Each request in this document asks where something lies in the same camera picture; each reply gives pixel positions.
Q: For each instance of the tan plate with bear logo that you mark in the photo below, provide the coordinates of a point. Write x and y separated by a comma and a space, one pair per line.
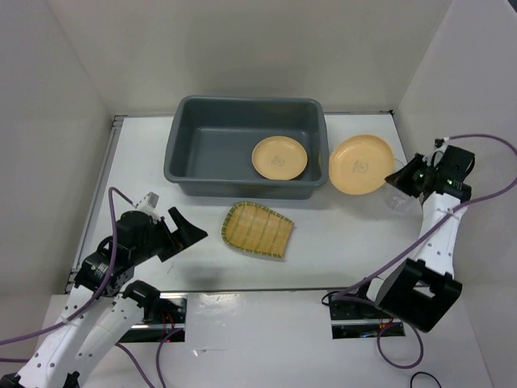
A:
279, 158

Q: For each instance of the clear plastic cup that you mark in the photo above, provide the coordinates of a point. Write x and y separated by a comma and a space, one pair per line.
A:
398, 201

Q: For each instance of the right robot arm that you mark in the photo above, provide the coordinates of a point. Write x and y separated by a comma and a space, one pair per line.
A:
422, 288

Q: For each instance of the woven bamboo tray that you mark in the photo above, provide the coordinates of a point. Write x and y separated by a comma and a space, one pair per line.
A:
256, 229

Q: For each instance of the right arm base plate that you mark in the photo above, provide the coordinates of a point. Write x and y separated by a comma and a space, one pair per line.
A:
354, 320

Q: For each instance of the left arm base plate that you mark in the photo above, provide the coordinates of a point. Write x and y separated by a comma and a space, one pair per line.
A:
169, 323

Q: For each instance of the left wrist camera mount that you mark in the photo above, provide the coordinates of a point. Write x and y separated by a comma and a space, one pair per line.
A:
148, 205

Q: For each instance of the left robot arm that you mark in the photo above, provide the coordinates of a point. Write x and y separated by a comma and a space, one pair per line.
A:
106, 301

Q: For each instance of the grey plastic bin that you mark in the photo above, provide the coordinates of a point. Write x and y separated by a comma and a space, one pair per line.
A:
211, 140

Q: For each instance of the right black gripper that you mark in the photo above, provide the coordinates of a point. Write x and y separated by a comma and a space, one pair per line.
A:
401, 178

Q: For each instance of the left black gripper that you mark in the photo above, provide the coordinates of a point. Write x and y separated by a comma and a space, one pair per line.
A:
187, 234

